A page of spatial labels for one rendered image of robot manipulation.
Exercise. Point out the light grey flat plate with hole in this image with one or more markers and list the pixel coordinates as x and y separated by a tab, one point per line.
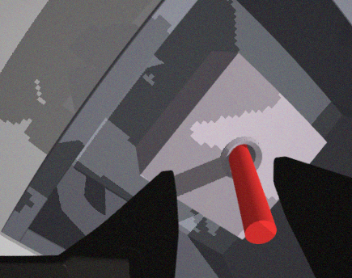
226	103

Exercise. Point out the dark grey box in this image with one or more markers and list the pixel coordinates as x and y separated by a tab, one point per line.
302	47

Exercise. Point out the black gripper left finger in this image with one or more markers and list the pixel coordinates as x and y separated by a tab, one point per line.
138	241

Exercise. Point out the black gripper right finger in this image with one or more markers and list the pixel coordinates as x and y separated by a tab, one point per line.
318	207

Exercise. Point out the red peg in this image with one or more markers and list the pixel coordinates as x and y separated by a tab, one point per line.
254	210

